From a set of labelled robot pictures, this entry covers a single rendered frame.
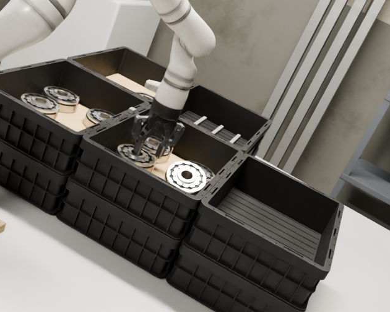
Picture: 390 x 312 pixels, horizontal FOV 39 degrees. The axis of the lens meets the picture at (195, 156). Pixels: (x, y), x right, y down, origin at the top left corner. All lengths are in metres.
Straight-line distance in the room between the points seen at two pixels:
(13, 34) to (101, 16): 2.02
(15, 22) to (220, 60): 2.54
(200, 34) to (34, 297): 0.65
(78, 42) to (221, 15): 0.91
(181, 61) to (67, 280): 0.55
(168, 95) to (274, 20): 2.13
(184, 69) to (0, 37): 0.43
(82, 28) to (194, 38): 1.93
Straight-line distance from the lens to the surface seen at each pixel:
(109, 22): 3.04
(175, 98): 1.31
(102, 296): 1.18
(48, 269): 1.20
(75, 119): 1.55
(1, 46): 1.09
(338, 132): 3.36
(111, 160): 1.20
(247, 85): 3.46
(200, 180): 1.36
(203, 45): 1.26
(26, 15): 1.06
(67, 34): 3.20
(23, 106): 1.29
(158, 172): 1.43
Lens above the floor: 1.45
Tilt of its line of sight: 23 degrees down
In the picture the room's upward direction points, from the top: 24 degrees clockwise
